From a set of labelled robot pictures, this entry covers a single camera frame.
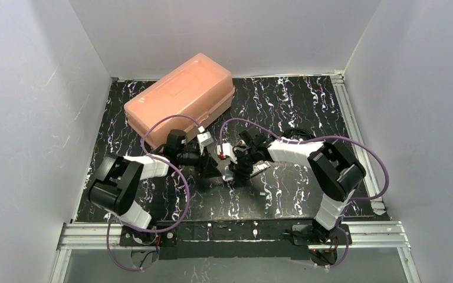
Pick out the staple tray with staples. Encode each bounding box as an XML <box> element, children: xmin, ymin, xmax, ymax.
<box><xmin>250</xmin><ymin>162</ymin><xmax>271</xmax><ymax>177</ymax></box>

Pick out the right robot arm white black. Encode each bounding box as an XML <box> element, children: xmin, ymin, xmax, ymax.
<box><xmin>218</xmin><ymin>130</ymin><xmax>366</xmax><ymax>243</ymax></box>

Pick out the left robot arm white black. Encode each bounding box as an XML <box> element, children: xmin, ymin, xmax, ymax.
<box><xmin>86</xmin><ymin>127</ymin><xmax>220</xmax><ymax>233</ymax></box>

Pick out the pink translucent plastic box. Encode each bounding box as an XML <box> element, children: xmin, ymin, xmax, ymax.
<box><xmin>124</xmin><ymin>53</ymin><xmax>235</xmax><ymax>147</ymax></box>

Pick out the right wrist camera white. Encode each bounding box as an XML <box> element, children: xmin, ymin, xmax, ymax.
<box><xmin>216</xmin><ymin>143</ymin><xmax>238</xmax><ymax>164</ymax></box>

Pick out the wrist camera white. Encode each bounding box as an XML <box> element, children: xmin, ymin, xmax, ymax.
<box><xmin>216</xmin><ymin>143</ymin><xmax>238</xmax><ymax>164</ymax></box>
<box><xmin>196</xmin><ymin>126</ymin><xmax>214</xmax><ymax>149</ymax></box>

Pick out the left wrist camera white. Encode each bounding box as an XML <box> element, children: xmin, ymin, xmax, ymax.
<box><xmin>196</xmin><ymin>126</ymin><xmax>214</xmax><ymax>149</ymax></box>

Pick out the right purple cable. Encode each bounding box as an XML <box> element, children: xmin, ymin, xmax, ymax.
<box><xmin>218</xmin><ymin>117</ymin><xmax>390</xmax><ymax>269</ymax></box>

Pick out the coiled black cable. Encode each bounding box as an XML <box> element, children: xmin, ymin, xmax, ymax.
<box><xmin>281</xmin><ymin>128</ymin><xmax>316</xmax><ymax>142</ymax></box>

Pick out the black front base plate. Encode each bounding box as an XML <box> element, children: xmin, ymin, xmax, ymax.
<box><xmin>119</xmin><ymin>218</ymin><xmax>353</xmax><ymax>260</ymax></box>

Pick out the aluminium front rail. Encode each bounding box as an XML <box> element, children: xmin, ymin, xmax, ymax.
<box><xmin>57</xmin><ymin>219</ymin><xmax>410</xmax><ymax>250</ymax></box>

